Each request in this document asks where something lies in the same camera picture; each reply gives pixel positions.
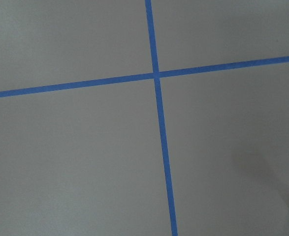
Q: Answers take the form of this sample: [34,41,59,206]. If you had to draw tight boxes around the long blue tape strip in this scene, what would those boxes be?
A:
[145,0,178,236]

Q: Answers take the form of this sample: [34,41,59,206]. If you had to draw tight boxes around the crossing blue tape strip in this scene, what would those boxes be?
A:
[0,56,289,98]

